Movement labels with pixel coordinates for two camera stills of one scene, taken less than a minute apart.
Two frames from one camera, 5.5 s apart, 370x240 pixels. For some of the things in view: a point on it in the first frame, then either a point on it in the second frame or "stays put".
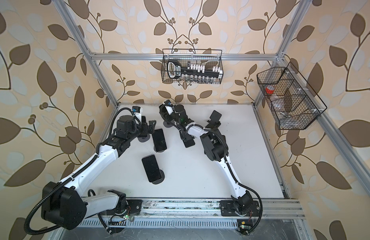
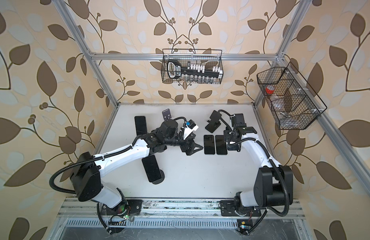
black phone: (151, 168) stays put
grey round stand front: (161, 179) stays put
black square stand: (214, 122) stays put
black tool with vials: (196, 73) stays put
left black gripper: (151, 127) -> (189, 149)
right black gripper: (166, 115) -> (227, 135)
